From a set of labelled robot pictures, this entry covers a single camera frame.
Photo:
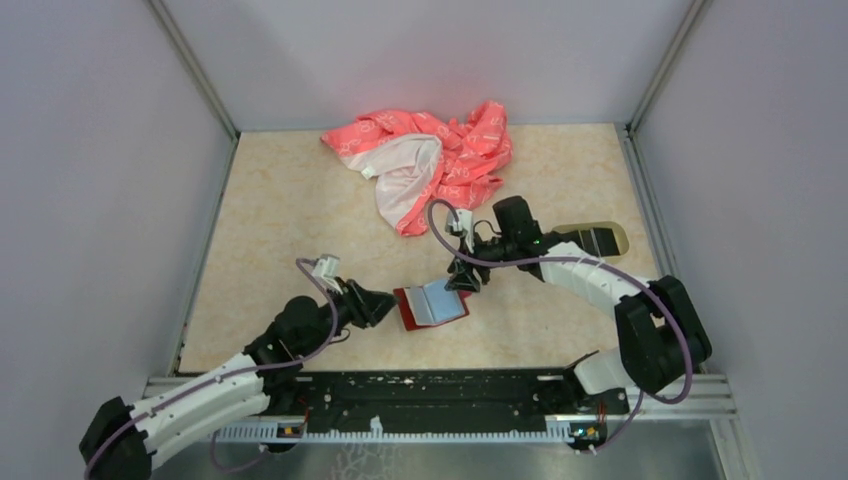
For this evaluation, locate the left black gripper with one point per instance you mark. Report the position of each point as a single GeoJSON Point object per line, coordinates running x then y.
{"type": "Point", "coordinates": [366, 306]}

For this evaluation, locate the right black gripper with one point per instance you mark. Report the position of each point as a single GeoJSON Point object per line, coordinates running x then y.
{"type": "Point", "coordinates": [463, 277]}

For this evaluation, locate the red card holder wallet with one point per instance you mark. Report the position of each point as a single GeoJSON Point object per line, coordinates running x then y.
{"type": "Point", "coordinates": [430, 305]}

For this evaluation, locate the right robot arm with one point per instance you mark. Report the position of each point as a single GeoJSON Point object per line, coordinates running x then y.
{"type": "Point", "coordinates": [660, 337]}

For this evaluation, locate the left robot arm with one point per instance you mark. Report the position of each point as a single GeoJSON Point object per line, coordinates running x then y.
{"type": "Point", "coordinates": [130, 440]}

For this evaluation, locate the beige oval card tray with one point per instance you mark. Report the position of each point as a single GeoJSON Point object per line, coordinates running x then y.
{"type": "Point", "coordinates": [603, 239]}

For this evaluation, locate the pink and white cloth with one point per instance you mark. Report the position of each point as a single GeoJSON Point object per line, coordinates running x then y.
{"type": "Point", "coordinates": [415, 157]}

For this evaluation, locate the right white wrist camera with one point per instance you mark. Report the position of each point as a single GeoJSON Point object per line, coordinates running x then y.
{"type": "Point", "coordinates": [459, 224]}

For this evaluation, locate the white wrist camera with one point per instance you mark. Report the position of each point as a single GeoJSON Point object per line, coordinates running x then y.
{"type": "Point", "coordinates": [459, 224]}
{"type": "Point", "coordinates": [325, 271]}

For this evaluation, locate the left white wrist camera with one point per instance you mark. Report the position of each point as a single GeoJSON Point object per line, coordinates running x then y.
{"type": "Point", "coordinates": [325, 271]}

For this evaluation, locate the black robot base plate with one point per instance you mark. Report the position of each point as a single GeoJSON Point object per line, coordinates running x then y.
{"type": "Point", "coordinates": [439, 401]}

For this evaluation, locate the aluminium front frame rail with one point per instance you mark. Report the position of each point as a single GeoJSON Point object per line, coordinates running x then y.
{"type": "Point", "coordinates": [709, 399]}

